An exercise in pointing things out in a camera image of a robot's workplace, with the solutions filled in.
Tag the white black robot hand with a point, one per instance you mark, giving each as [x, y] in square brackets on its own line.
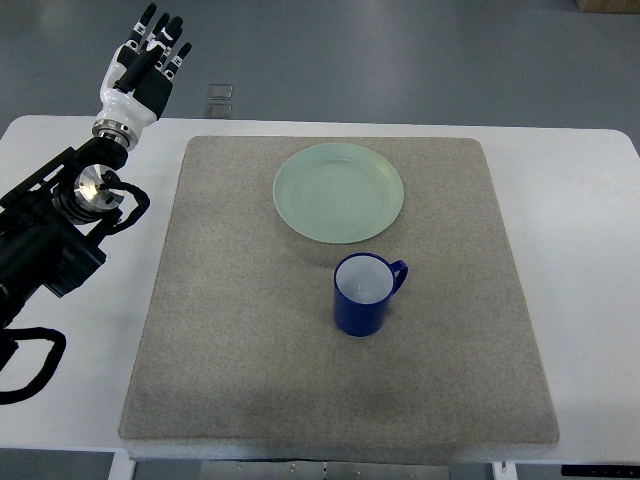
[139, 80]

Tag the blue mug white inside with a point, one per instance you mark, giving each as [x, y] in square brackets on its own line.
[364, 284]

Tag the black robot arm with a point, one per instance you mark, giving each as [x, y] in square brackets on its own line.
[52, 225]

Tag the metal floor socket plate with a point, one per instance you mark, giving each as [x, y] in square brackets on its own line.
[218, 101]

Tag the light green plate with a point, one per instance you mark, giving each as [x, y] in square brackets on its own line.
[338, 193]

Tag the grey felt mat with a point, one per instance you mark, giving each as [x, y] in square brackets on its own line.
[419, 337]

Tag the cardboard box corner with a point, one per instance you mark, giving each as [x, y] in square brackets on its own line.
[609, 6]

